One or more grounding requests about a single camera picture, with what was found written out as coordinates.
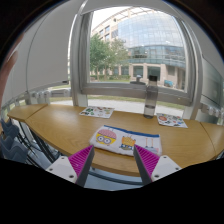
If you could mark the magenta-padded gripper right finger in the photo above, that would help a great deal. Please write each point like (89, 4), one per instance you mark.
(163, 166)

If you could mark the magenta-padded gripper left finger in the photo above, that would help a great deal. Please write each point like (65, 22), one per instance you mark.
(66, 168)

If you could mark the white cartoon-print towel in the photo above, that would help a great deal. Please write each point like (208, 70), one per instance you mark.
(123, 138)

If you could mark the white sticker sheet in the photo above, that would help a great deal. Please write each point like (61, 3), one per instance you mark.
(171, 120)
(97, 112)

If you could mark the grey stacked chairs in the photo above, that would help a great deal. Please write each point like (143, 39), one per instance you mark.
(10, 146)

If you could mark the clear grey drink bottle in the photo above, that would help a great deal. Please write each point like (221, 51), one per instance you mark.
(150, 100)

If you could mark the white framed window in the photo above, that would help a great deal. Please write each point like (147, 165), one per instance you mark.
(133, 90)

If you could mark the green tree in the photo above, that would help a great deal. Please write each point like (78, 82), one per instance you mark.
(101, 55)

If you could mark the glass office building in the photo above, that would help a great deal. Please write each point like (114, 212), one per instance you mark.
(150, 40)

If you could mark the white wall socket row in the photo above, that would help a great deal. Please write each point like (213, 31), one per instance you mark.
(213, 110)
(43, 96)

